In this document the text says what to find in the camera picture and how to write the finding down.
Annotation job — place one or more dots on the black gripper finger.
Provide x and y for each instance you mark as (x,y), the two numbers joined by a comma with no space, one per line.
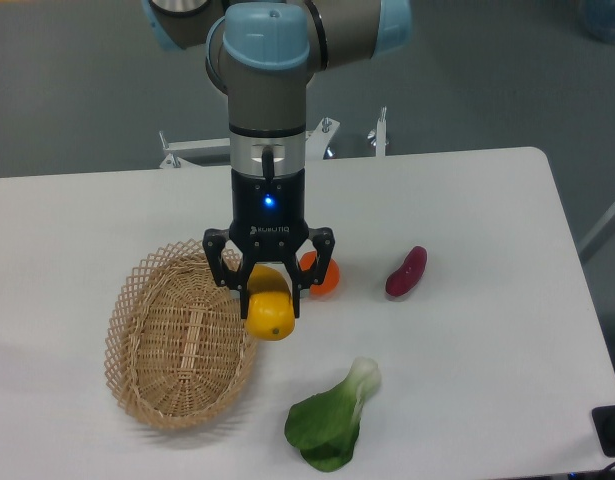
(214,242)
(323,242)

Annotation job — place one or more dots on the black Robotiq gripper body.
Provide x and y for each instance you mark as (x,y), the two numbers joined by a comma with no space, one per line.
(268,216)

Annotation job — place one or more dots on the yellow mango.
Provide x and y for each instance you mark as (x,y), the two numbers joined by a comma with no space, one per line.
(270,313)

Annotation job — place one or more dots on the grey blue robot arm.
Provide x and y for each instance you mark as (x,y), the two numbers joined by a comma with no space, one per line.
(261,55)

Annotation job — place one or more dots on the woven wicker basket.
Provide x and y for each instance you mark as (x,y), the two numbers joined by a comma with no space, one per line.
(177,353)

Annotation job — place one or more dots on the orange tangerine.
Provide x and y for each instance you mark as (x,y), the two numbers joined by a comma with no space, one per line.
(331,279)

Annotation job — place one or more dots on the purple sweet potato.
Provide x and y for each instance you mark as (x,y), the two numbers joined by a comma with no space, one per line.
(401,281)

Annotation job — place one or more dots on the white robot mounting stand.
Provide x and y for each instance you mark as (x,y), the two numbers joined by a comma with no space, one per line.
(317,145)

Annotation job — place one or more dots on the green bok choy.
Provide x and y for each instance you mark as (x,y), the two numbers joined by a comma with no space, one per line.
(325,427)

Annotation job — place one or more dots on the black device at table edge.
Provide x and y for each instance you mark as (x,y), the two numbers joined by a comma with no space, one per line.
(604,422)

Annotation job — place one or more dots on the blue object top right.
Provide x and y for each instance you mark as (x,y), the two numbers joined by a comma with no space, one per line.
(598,18)

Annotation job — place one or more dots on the white frame at right edge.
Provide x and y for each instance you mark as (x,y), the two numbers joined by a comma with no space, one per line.
(598,235)

